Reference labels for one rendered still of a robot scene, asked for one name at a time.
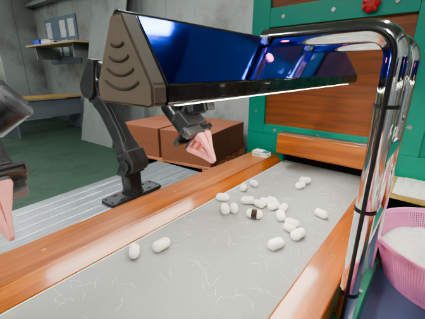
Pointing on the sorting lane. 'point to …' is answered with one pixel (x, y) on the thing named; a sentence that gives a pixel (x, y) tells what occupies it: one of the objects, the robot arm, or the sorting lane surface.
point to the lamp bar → (204, 64)
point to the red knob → (370, 5)
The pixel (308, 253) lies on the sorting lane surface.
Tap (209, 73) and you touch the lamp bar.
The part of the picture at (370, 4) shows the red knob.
